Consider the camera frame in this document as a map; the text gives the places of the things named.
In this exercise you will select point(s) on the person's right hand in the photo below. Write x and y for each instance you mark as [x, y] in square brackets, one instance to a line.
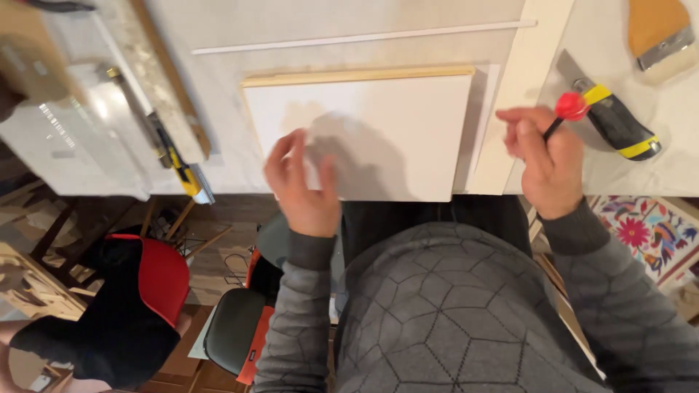
[549, 164]

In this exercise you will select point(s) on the person's left hand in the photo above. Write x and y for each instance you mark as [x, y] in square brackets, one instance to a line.
[303, 194]

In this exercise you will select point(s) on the person's right fingers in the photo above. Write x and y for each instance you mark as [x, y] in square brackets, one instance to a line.
[519, 131]

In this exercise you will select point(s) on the red-tipped black pencil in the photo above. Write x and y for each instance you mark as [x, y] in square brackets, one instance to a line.
[567, 111]

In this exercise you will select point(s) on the white flat board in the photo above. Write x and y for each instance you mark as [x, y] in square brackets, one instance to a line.
[519, 103]

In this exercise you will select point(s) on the black and yellow utility knife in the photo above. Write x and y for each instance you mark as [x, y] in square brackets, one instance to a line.
[614, 117]

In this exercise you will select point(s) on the white stretched canvas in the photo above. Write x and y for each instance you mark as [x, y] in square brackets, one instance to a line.
[377, 136]

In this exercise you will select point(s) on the colourful floral embroidered cloth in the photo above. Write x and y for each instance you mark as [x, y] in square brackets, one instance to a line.
[650, 234]

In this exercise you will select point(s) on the thin white stick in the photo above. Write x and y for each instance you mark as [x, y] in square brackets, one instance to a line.
[360, 38]

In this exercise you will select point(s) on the person's grey patterned sweater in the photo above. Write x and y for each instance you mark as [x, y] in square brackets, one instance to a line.
[453, 311]

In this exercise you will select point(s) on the black and orange chair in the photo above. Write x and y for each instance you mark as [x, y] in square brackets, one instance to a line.
[243, 322]

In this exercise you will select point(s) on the long wooden strip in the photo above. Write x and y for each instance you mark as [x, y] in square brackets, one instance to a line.
[172, 76]

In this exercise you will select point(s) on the yellow and black scraper tool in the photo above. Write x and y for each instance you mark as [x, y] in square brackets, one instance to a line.
[164, 144]

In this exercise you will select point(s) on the red chair with black cloth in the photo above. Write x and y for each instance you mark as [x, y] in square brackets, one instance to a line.
[125, 311]

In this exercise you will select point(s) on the brown cardboard piece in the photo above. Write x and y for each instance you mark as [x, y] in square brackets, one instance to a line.
[33, 52]

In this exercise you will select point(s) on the light wooden carved furniture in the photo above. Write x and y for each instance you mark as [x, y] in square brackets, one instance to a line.
[33, 286]

